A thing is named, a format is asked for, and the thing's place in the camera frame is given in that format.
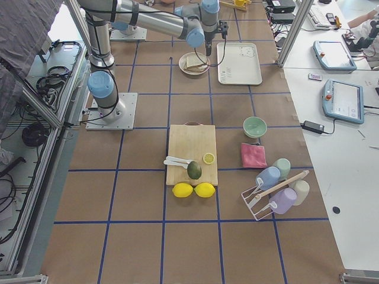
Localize left yellow lemon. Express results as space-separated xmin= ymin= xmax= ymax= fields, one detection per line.
xmin=172 ymin=183 xmax=194 ymax=198

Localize cream bear tray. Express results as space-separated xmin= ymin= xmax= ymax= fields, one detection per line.
xmin=217 ymin=42 xmax=262 ymax=85

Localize purple cup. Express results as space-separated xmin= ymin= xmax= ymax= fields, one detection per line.
xmin=269 ymin=188 xmax=297 ymax=214

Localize white wire cup rack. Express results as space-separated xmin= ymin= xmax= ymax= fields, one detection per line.
xmin=241 ymin=170 xmax=309 ymax=221

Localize blue cup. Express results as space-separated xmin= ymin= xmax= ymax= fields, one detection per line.
xmin=255 ymin=166 xmax=281 ymax=191

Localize teach pendant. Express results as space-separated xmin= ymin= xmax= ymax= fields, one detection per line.
xmin=322 ymin=79 xmax=364 ymax=124
xmin=313 ymin=41 xmax=357 ymax=72

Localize right yellow lemon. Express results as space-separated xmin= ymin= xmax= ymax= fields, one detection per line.
xmin=194 ymin=183 xmax=216 ymax=198

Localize cream cup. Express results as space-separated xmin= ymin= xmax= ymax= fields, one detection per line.
xmin=289 ymin=180 xmax=310 ymax=206

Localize green bowl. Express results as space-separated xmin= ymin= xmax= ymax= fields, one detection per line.
xmin=243 ymin=117 xmax=267 ymax=138

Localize green cup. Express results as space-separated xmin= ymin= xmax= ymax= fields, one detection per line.
xmin=272 ymin=158 xmax=291 ymax=181

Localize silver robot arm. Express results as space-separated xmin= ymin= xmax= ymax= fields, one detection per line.
xmin=79 ymin=1 xmax=221 ymax=124

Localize aluminium frame post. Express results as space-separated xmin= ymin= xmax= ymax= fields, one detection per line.
xmin=277 ymin=0 xmax=313 ymax=67

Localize green avocado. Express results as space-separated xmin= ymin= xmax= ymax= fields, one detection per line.
xmin=187 ymin=161 xmax=202 ymax=180

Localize pink cloth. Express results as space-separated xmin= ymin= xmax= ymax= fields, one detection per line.
xmin=241 ymin=143 xmax=267 ymax=169

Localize white bread slice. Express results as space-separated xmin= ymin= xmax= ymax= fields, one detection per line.
xmin=184 ymin=55 xmax=207 ymax=69

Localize wooden cutting board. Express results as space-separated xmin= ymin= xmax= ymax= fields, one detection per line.
xmin=166 ymin=124 xmax=218 ymax=186

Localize near teach pendant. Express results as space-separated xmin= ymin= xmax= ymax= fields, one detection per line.
xmin=322 ymin=79 xmax=364 ymax=124

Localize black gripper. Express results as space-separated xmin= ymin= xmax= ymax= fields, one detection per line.
xmin=204 ymin=31 xmax=215 ymax=56

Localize lemon slice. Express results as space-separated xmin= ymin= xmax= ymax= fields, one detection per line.
xmin=203 ymin=153 xmax=216 ymax=165

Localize black power adapter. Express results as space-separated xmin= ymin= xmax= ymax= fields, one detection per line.
xmin=300 ymin=120 xmax=325 ymax=134

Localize bread slice on plate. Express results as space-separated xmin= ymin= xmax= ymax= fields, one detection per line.
xmin=182 ymin=66 xmax=209 ymax=76

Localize far teach pendant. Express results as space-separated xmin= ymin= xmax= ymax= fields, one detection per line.
xmin=313 ymin=41 xmax=357 ymax=72

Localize cream round plate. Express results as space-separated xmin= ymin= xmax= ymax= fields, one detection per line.
xmin=178 ymin=52 xmax=210 ymax=76

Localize yellow lemon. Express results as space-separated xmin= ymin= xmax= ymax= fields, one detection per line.
xmin=194 ymin=183 xmax=216 ymax=198
xmin=172 ymin=183 xmax=194 ymax=198

